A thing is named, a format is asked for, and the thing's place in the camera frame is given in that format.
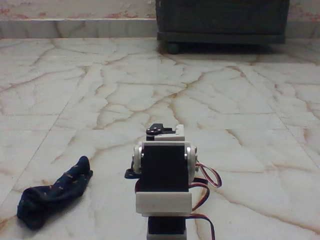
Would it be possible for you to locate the dark wooden cabinet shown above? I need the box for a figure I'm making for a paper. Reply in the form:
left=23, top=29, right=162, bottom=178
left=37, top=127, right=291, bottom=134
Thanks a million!
left=154, top=0, right=291, bottom=46

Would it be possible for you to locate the red black servo cable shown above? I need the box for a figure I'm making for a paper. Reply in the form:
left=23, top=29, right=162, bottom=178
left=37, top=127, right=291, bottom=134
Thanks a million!
left=186, top=183, right=211, bottom=214
left=185, top=214, right=217, bottom=240

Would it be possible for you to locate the dark blue patterned sock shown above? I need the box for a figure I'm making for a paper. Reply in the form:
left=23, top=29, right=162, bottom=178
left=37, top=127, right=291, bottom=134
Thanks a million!
left=16, top=155, right=94, bottom=231

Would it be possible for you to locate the red white servo cable loop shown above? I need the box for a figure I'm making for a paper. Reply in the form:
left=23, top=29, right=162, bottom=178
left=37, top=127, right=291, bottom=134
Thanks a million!
left=195, top=162, right=223, bottom=190

